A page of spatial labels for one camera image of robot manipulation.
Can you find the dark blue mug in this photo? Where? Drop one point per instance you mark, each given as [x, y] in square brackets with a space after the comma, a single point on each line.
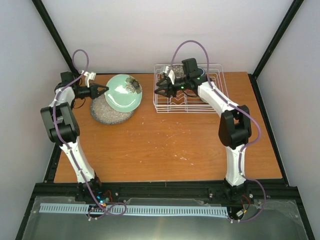
[201, 71]

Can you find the light blue cable duct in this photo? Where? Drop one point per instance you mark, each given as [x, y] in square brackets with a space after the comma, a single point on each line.
[136, 210]

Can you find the large grey rimmed plate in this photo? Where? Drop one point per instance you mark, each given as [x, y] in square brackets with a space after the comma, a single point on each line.
[103, 113]

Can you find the white wire dish rack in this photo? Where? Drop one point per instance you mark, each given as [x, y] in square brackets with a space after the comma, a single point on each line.
[186, 101]

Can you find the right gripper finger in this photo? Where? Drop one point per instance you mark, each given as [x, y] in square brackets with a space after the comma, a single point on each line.
[164, 83]
[165, 92]

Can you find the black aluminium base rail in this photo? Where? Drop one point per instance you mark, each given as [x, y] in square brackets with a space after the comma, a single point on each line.
[207, 191]

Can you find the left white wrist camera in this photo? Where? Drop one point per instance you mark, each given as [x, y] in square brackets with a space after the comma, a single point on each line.
[89, 76]

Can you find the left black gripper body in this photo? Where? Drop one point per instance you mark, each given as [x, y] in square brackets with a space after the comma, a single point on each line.
[83, 95]

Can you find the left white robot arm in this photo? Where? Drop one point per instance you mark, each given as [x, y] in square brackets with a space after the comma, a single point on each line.
[63, 129]

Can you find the black right frame post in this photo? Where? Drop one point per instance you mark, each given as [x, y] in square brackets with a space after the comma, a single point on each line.
[279, 33]

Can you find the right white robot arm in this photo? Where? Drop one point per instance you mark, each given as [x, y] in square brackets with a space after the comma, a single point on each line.
[234, 126]

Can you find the black left frame post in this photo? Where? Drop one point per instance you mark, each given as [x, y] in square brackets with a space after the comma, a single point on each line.
[48, 22]

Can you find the black frame post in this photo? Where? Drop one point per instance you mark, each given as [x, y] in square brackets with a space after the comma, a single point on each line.
[279, 33]
[48, 22]

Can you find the floral patterned bowl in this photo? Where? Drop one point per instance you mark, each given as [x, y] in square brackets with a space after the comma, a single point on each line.
[178, 70]

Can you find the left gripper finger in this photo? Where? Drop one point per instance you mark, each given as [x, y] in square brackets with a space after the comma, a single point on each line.
[99, 87]
[95, 93]

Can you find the mint plate with flower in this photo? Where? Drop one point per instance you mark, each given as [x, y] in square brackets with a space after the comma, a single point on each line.
[124, 93]

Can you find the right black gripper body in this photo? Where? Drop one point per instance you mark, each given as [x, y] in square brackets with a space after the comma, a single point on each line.
[185, 79]

